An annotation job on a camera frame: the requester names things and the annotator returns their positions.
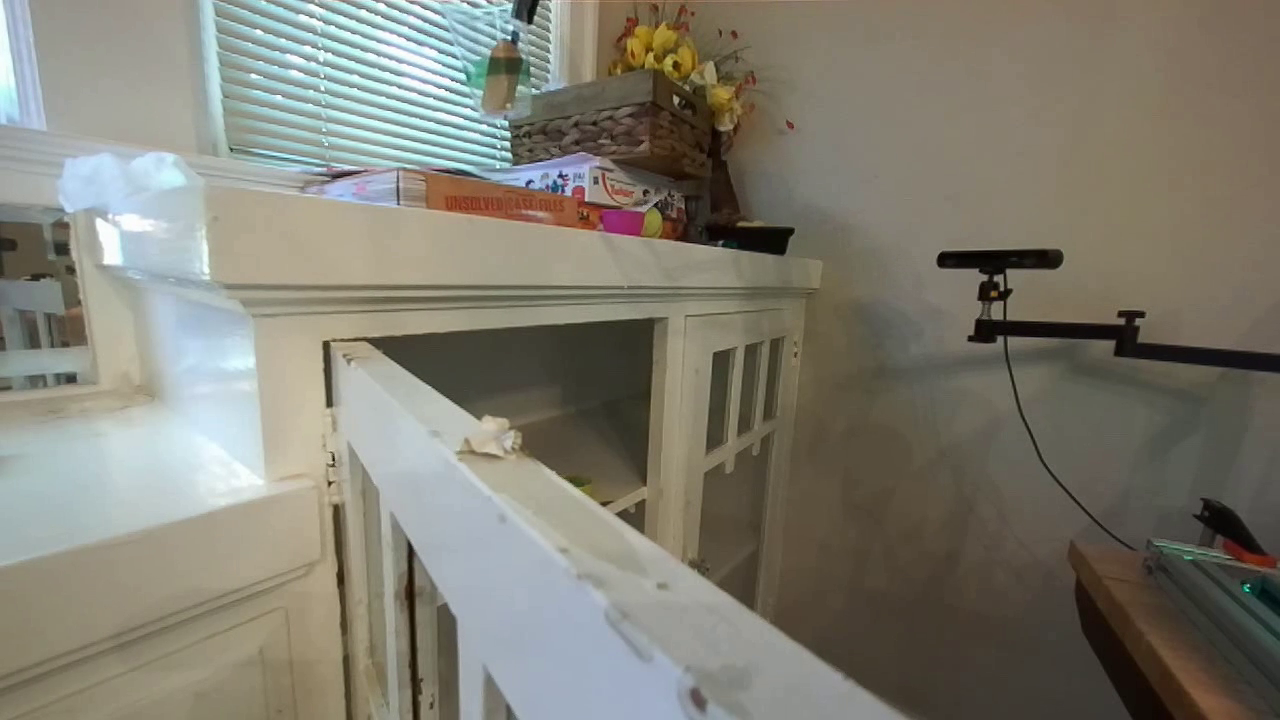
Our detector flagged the clear plastic cup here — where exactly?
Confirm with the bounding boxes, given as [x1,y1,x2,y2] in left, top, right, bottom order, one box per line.
[478,36,524,116]

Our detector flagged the wicker basket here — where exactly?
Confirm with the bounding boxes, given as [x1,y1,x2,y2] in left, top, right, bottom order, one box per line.
[511,73,711,179]

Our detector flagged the yellow flower bouquet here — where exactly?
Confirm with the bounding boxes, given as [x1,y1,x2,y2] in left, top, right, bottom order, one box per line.
[606,0,760,138]

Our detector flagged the white window blinds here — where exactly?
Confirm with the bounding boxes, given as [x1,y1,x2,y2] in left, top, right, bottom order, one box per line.
[209,0,565,172]

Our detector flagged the white colourful game box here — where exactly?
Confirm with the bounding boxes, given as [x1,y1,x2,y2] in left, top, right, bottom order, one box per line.
[497,151,688,239]

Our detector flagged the orange board game box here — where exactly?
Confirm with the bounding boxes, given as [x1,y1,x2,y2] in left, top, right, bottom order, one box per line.
[306,168,600,228]

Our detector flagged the black bowl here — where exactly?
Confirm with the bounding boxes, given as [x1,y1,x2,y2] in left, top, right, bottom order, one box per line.
[701,222,795,258]

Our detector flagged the white door knob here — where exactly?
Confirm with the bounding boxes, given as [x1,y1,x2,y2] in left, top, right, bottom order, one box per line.
[463,415,524,461]

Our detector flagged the white built-in cabinet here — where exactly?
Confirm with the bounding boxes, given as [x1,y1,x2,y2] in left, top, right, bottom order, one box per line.
[0,129,858,720]

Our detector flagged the open white cabinet door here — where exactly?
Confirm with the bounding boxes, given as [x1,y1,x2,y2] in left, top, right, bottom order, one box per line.
[334,346,899,720]

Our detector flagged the wooden table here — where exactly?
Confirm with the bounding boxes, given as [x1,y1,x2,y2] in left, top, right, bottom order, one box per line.
[1067,544,1280,720]

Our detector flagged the black camera on mount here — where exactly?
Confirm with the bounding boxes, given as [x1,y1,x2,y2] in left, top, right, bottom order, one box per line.
[937,248,1063,278]

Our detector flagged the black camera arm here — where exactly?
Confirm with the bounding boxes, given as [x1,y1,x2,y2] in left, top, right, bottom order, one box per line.
[970,278,1280,371]

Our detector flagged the black camera cable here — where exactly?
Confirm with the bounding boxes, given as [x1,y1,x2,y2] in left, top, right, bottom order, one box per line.
[994,334,1142,557]

